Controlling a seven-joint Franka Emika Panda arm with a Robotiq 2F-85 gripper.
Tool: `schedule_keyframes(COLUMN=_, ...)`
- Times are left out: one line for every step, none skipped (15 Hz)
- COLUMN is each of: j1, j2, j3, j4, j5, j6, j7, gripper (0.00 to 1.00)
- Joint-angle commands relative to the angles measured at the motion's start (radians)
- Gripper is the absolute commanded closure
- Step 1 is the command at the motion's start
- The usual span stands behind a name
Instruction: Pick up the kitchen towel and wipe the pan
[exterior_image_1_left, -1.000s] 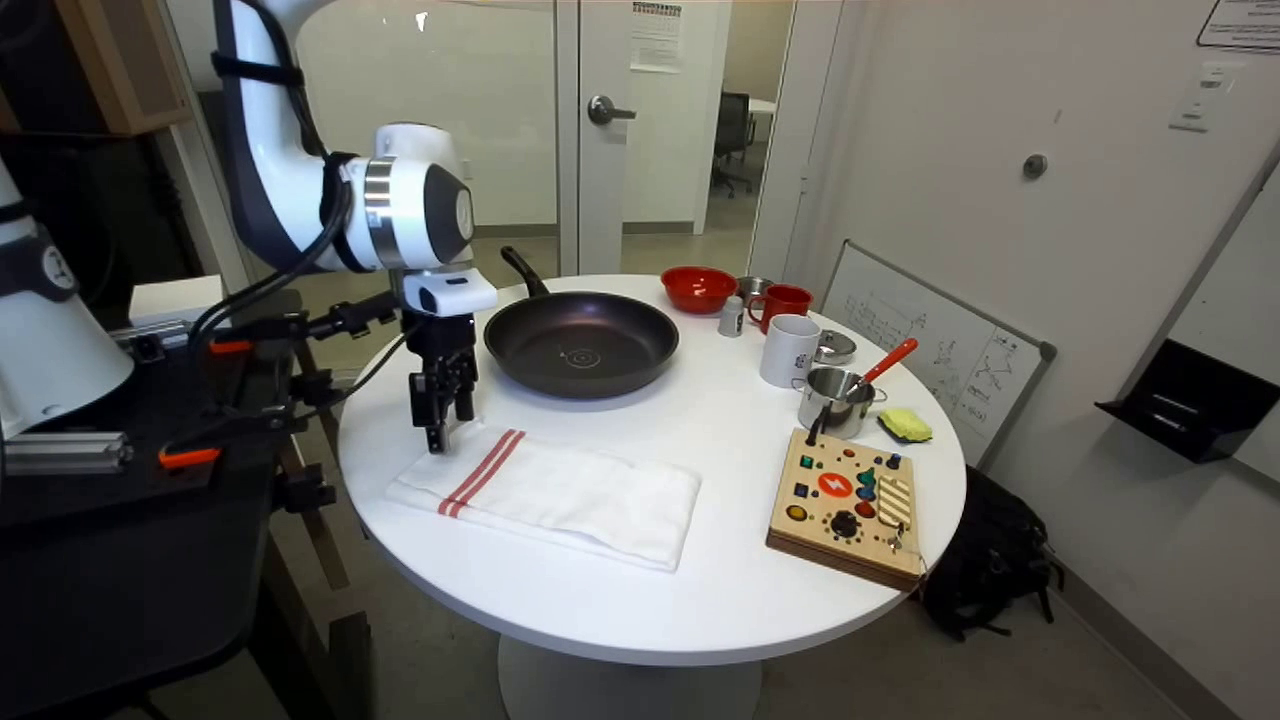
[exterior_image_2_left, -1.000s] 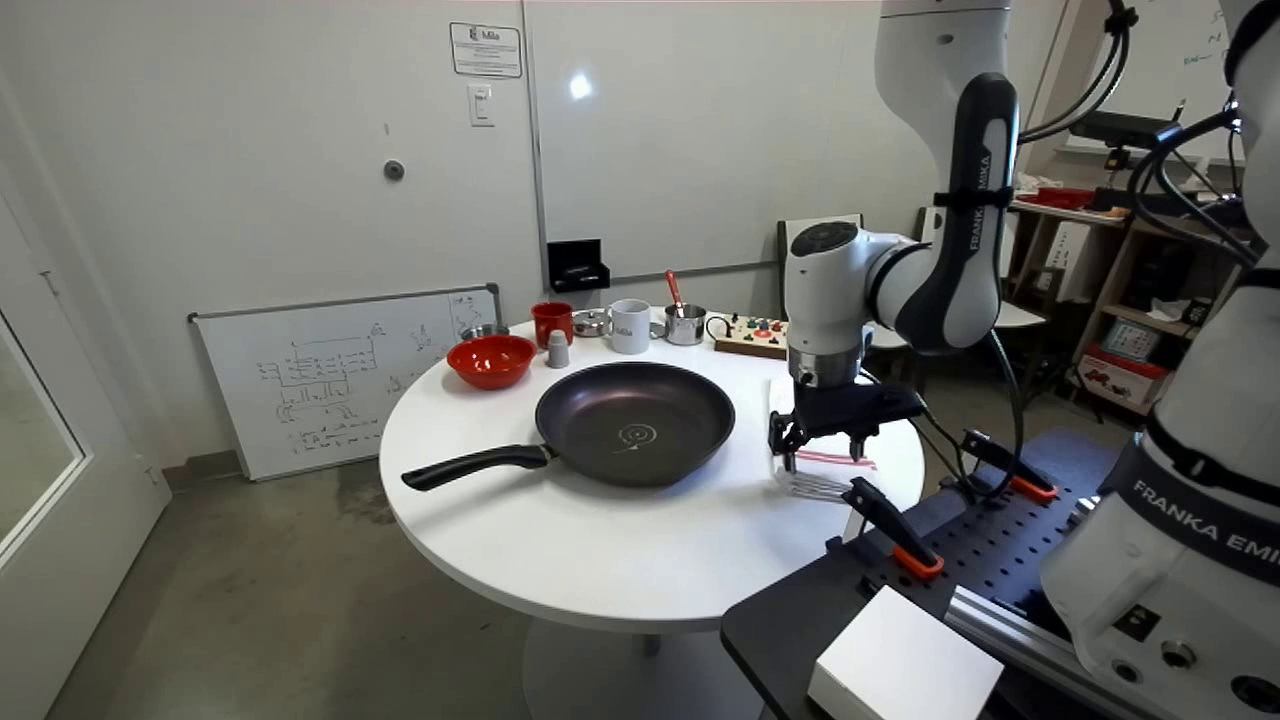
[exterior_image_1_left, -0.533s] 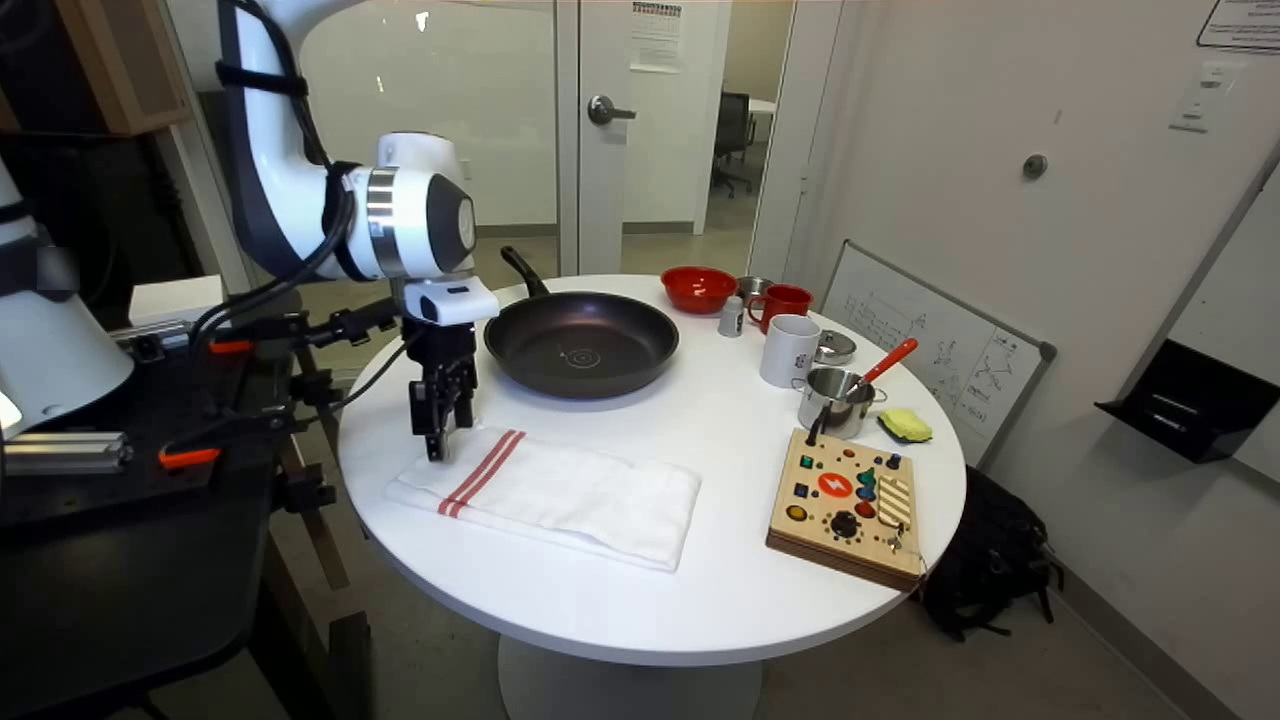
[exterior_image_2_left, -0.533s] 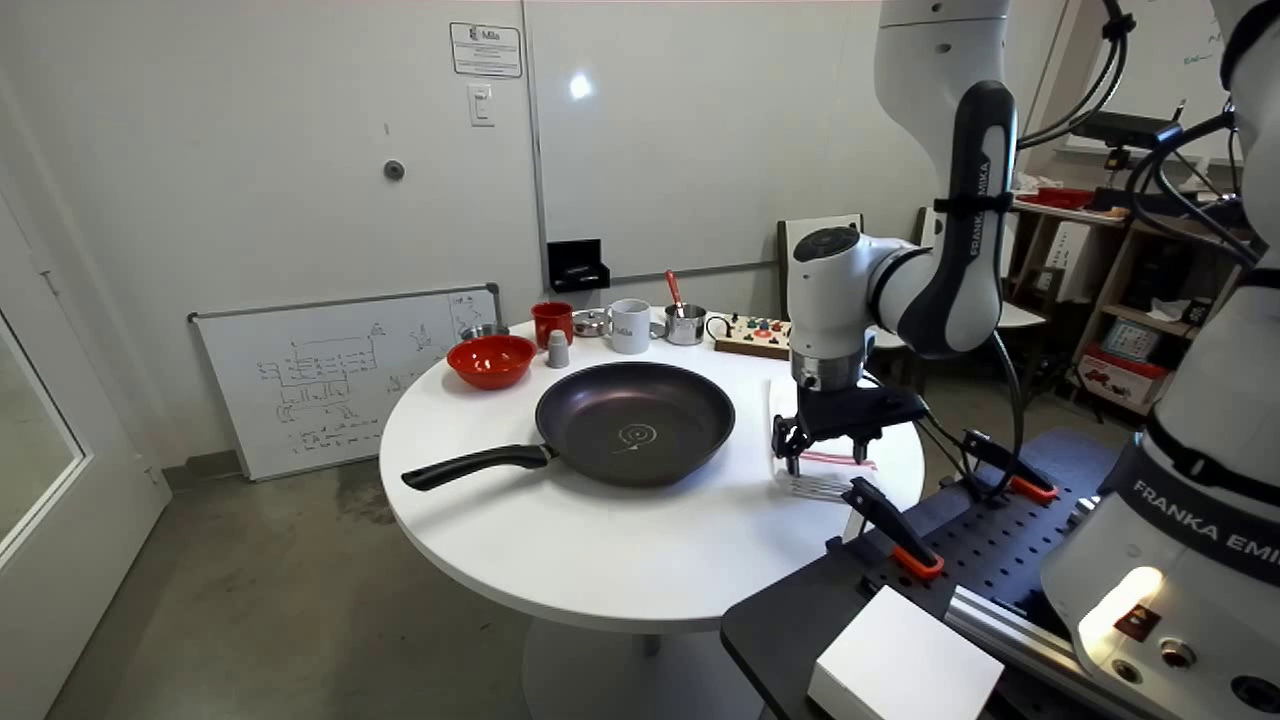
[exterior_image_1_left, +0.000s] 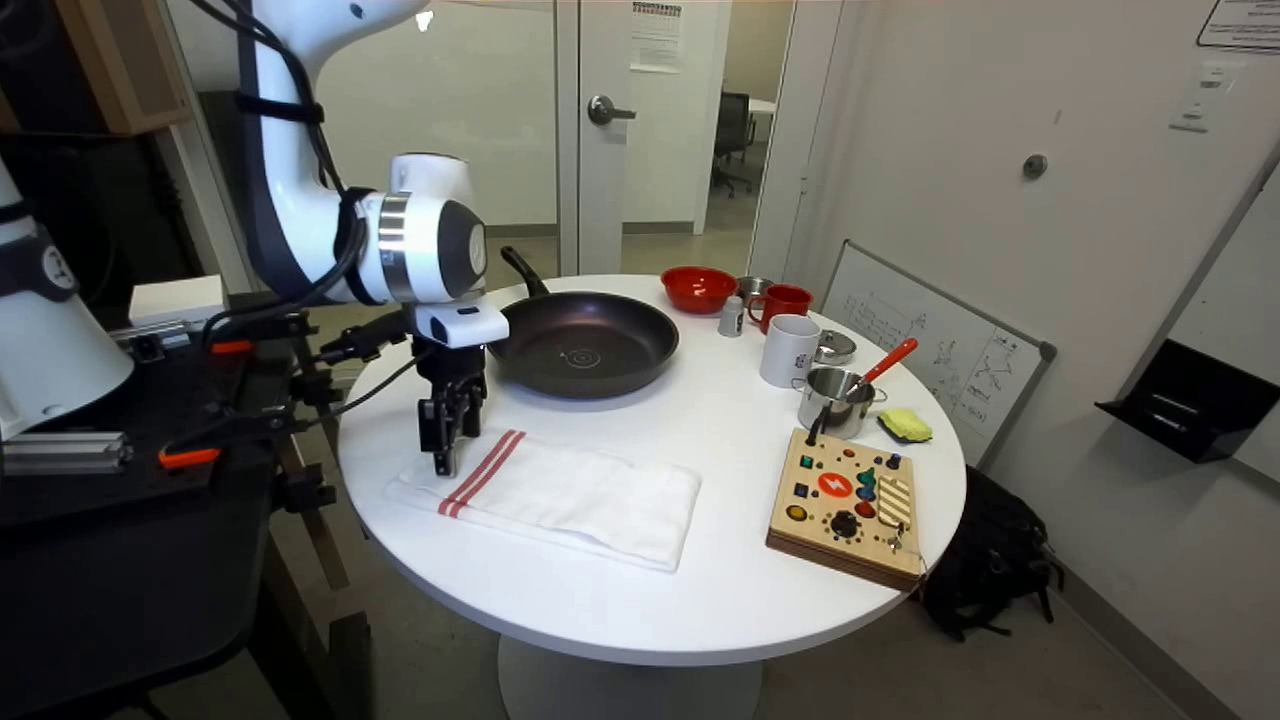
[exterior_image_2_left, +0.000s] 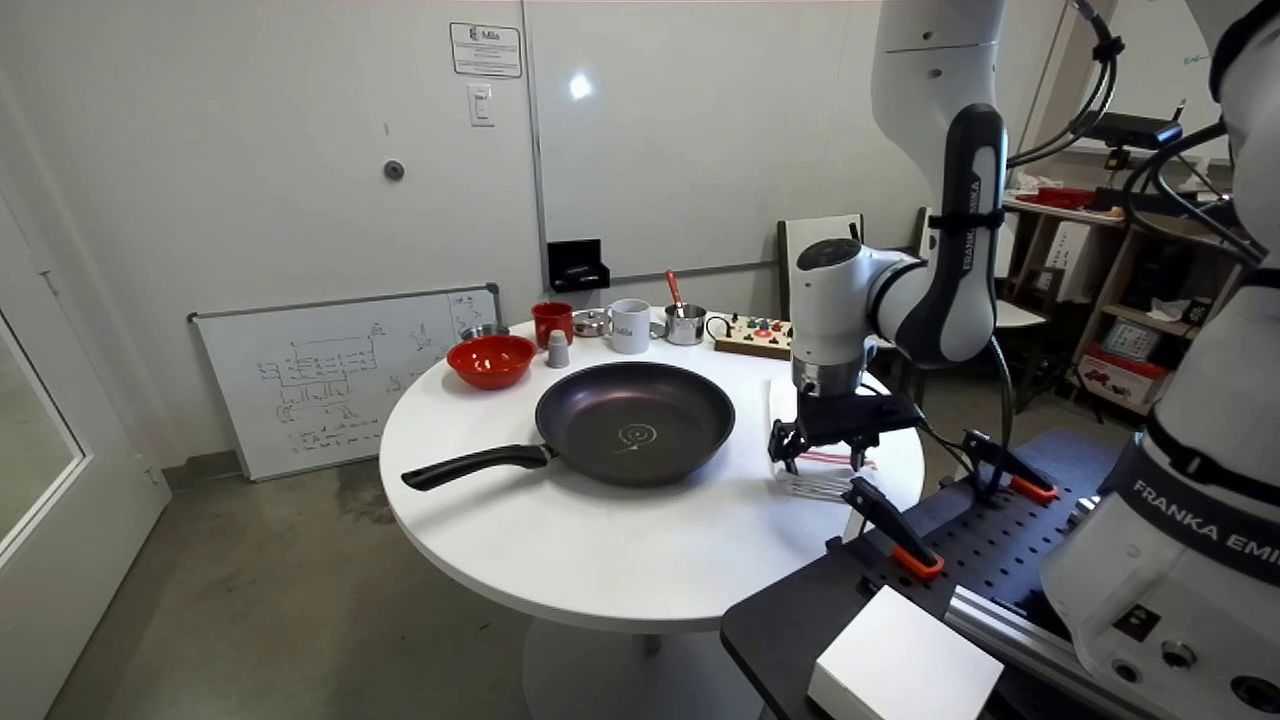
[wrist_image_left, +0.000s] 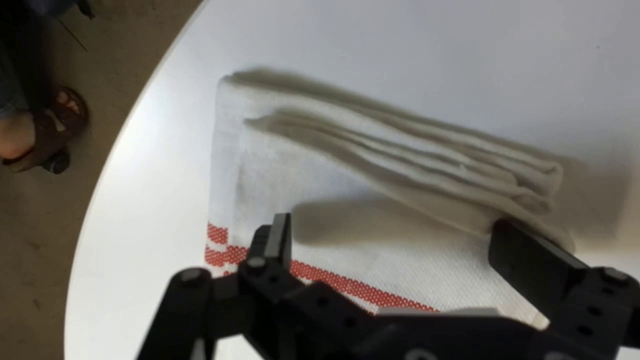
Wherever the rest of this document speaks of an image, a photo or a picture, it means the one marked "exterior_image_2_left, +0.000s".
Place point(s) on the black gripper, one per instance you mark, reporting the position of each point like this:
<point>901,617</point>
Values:
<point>832,413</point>

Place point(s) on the white towel red stripes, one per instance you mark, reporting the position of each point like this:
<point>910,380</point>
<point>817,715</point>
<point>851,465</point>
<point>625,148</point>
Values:
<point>780,403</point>

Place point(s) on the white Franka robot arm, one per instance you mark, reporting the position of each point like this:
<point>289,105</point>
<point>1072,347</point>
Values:
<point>961,264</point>

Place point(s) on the black frying pan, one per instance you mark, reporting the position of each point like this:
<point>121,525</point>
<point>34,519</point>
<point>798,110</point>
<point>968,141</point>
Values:
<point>635,423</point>

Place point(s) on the black clamp orange tip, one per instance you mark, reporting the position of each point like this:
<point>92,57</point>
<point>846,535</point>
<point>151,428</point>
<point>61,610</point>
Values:
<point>887,525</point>
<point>1005,465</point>

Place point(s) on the wooden board colourful pieces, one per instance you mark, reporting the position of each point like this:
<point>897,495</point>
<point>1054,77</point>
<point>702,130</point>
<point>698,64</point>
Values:
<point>751,338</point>

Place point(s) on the small steel saucepan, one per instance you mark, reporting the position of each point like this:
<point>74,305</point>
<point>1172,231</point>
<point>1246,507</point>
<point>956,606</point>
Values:
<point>684,324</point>

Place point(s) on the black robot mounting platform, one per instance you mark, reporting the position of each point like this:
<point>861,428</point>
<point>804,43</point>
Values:
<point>1012,546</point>

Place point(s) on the white chair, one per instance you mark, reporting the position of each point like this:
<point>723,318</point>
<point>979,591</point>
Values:
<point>817,235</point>
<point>1020,318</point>

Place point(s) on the white box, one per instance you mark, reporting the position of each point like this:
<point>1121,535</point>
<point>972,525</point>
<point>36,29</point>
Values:
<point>907,663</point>

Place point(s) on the white mug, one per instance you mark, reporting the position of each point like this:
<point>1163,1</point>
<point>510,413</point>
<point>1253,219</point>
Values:
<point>631,324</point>

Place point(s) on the small steel cup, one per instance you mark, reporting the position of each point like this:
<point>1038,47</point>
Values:
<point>590,322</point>

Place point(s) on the small grey shaker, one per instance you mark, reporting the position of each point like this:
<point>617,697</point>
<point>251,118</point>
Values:
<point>556,348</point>

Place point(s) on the red mug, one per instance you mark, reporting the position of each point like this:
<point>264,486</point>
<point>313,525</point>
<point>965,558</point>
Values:
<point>554,322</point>

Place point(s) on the red storage box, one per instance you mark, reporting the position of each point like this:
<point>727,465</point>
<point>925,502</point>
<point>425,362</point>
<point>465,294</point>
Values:
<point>1121,380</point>

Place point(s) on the red bowl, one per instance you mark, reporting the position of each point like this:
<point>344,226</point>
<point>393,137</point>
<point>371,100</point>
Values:
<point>491,362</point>

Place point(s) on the wooden shelf unit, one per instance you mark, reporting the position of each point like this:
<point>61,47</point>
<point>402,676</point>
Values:
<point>1106,223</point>

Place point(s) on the leaning framed whiteboard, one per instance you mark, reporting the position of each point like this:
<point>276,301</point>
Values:
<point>334,386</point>

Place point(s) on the white door with window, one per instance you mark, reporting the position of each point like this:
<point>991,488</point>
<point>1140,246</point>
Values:
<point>82,584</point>

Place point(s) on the aluminium rail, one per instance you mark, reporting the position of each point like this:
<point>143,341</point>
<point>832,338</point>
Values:
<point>1012,635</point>

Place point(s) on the black wall tray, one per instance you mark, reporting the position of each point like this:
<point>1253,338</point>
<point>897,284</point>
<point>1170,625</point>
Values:
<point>577,264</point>

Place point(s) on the wall mounted whiteboard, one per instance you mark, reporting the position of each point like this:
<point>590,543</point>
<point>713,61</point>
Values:
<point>625,160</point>

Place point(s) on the black camera on stand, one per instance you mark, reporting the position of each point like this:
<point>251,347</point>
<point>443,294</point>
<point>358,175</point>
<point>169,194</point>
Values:
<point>1125,130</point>

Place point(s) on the white wall switch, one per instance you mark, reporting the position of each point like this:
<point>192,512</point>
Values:
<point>483,105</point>

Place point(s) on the round grey wall knob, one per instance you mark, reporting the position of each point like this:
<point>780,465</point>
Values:
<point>393,168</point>

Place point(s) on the framed wall sign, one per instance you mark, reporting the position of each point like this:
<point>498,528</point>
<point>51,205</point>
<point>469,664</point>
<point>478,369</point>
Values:
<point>485,50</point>

